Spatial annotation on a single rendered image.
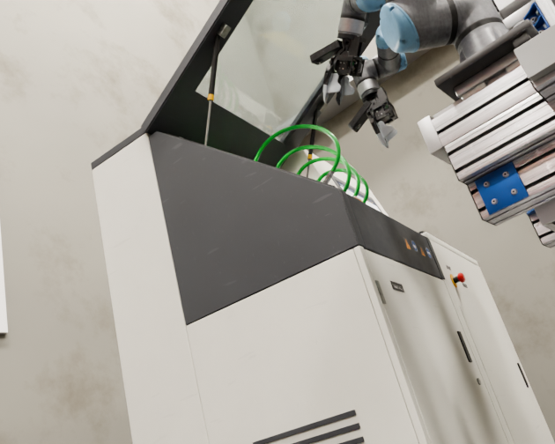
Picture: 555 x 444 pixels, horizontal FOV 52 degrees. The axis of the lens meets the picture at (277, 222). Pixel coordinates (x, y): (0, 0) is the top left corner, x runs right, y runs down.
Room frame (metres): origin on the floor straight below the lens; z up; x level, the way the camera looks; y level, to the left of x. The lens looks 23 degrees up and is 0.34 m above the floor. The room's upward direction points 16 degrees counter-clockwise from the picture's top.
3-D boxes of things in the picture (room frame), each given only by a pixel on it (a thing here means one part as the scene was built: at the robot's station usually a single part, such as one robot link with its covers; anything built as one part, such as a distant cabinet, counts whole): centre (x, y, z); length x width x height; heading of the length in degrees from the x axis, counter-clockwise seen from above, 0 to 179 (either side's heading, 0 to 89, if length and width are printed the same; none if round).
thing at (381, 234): (1.65, -0.32, 0.87); 0.62 x 0.04 x 0.16; 152
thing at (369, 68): (1.72, -0.44, 1.54); 0.09 x 0.08 x 0.11; 83
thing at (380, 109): (1.72, -0.45, 1.38); 0.09 x 0.08 x 0.12; 62
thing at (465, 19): (1.12, -0.57, 1.20); 0.13 x 0.12 x 0.14; 99
